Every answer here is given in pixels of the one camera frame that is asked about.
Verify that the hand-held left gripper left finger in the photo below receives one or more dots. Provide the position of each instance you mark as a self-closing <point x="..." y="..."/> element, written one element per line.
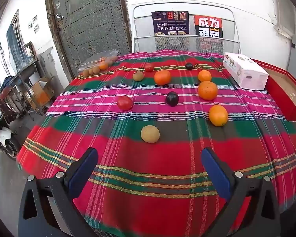
<point x="85" y="170"/>

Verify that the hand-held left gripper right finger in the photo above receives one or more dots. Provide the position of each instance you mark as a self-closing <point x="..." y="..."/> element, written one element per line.
<point x="215" y="175"/>

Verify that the yellow-orange smooth orange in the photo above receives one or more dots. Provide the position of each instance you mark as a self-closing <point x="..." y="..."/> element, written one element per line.
<point x="218" y="115"/>

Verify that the red cardboard box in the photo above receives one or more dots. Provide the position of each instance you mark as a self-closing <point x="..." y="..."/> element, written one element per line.
<point x="283" y="86"/>

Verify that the yellow-green pear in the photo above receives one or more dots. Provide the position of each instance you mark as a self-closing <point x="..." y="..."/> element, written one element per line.
<point x="150" y="133"/>

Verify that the large red tomato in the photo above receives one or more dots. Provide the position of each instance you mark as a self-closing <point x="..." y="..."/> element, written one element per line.
<point x="124" y="103"/>

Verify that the large rough-skinned orange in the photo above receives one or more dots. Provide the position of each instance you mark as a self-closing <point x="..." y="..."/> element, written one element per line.
<point x="207" y="90"/>

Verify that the large dark plum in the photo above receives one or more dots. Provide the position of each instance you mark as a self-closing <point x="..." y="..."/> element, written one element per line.
<point x="172" y="99"/>

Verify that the small light orange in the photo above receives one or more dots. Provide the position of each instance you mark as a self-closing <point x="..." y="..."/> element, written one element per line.
<point x="204" y="75"/>

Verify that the deep orange smooth orange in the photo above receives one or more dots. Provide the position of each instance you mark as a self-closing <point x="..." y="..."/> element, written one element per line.
<point x="162" y="77"/>

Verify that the small dark plum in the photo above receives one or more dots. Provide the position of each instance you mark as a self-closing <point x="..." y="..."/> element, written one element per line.
<point x="189" y="66"/>

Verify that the small red tomato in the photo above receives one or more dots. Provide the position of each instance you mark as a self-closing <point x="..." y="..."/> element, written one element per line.
<point x="149" y="67"/>

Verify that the pile of small brown fruits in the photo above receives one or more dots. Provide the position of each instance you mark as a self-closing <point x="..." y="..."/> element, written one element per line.
<point x="91" y="71"/>

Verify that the red green plaid tablecloth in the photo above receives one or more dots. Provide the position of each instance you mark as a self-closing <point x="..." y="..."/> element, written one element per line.
<point x="148" y="158"/>

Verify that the parked scooter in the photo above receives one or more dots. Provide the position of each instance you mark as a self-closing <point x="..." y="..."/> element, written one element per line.
<point x="5" y="138"/>

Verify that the brown cardboard box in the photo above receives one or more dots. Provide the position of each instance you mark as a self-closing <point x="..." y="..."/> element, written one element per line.
<point x="42" y="93"/>

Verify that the pink white tissue pack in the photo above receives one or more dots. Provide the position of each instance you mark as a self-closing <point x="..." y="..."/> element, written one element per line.
<point x="245" y="72"/>

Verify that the small mandarin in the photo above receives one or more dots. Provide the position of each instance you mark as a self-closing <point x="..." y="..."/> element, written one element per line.
<point x="103" y="65"/>

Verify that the clear plastic container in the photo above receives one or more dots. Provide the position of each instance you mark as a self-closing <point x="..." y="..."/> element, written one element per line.
<point x="98" y="58"/>

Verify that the metal workbench shelf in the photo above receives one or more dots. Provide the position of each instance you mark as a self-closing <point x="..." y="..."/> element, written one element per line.
<point x="27" y="69"/>

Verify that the red black cover book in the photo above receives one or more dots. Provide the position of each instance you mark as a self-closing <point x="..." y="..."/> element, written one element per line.
<point x="208" y="27"/>

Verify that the window with blue curtain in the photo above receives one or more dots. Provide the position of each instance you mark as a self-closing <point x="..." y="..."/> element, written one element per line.
<point x="14" y="39"/>

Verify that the studded grey metal door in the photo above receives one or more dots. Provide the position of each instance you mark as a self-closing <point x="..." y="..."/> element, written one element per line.
<point x="88" y="17"/>

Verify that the white metal mesh rack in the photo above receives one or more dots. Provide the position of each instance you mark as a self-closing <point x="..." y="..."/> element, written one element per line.
<point x="143" y="24"/>

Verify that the dark cover cookbook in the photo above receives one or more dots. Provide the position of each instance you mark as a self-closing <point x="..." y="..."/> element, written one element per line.
<point x="170" y="22"/>

